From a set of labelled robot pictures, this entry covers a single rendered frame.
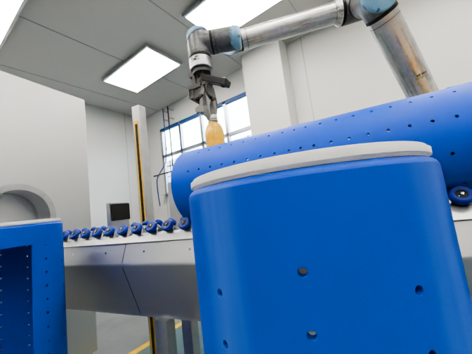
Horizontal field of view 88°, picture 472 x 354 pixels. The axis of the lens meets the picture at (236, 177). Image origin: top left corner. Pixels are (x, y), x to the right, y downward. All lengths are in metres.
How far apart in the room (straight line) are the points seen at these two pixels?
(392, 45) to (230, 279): 1.14
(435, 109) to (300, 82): 3.41
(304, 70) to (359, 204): 3.93
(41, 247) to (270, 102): 3.33
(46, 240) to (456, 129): 1.18
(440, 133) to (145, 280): 0.97
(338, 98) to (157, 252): 3.29
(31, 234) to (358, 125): 1.02
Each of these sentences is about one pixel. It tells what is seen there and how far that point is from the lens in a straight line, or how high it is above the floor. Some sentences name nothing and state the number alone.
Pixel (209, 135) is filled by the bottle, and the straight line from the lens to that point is 0.92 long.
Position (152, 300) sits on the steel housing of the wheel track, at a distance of 1.04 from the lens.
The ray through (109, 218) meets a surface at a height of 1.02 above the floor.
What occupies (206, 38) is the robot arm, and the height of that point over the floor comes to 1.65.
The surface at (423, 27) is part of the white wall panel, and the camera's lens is 3.96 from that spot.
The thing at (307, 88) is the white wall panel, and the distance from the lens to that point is 3.97.
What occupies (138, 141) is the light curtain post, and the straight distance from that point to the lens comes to 1.63.
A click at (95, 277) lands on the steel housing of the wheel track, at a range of 1.20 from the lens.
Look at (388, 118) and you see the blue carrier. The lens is 0.71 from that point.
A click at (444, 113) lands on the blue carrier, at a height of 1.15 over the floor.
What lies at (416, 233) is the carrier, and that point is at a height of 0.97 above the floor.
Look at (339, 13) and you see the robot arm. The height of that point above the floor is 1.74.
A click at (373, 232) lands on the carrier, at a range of 0.20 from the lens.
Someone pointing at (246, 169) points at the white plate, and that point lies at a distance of 0.20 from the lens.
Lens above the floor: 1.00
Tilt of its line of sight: 7 degrees up
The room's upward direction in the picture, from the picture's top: 7 degrees counter-clockwise
